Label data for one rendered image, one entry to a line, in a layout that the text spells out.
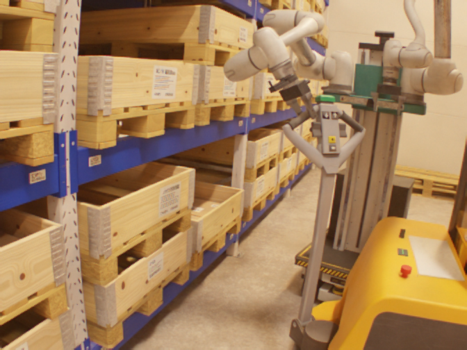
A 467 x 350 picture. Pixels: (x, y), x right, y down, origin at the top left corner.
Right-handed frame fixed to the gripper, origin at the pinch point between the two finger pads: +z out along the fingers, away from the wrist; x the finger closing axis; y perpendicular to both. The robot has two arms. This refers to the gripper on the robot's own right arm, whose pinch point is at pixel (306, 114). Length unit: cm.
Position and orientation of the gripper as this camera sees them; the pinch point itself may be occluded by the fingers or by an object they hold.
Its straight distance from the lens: 157.7
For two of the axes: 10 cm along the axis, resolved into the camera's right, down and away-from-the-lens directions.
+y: 7.6, -5.2, 3.8
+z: 4.9, 8.5, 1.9
